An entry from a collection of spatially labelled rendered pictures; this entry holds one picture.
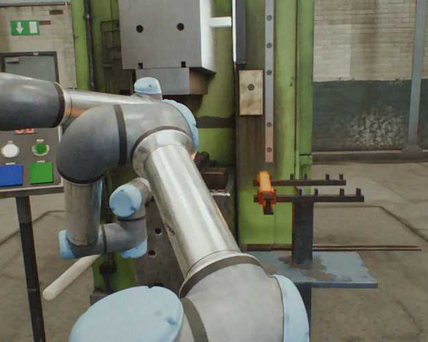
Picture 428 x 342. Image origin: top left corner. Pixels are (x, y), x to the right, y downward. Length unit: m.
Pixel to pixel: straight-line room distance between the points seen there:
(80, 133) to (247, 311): 0.42
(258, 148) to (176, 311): 1.22
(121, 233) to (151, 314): 0.64
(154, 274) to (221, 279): 1.12
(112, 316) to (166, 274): 1.14
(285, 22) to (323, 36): 6.03
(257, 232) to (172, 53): 0.79
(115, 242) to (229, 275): 0.60
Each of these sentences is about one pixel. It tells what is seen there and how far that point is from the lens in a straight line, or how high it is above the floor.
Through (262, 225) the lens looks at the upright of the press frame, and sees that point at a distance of 1.66.
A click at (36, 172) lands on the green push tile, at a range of 1.53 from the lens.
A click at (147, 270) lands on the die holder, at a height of 0.61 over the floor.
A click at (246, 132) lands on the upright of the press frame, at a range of 1.58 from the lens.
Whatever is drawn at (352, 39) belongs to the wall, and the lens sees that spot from 7.75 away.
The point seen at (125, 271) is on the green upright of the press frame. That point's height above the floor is 0.50.
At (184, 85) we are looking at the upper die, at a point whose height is 1.30.
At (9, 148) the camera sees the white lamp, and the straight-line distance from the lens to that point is 1.58.
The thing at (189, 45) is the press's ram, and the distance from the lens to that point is 1.47.
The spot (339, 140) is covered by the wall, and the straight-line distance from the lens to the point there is 7.69.
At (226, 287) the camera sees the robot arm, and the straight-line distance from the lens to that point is 0.47.
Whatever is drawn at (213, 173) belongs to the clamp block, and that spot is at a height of 0.98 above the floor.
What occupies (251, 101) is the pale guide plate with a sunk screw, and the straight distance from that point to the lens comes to 1.55.
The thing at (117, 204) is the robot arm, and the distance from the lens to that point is 1.02.
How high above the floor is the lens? 1.26
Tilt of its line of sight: 11 degrees down
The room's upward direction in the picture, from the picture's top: 1 degrees counter-clockwise
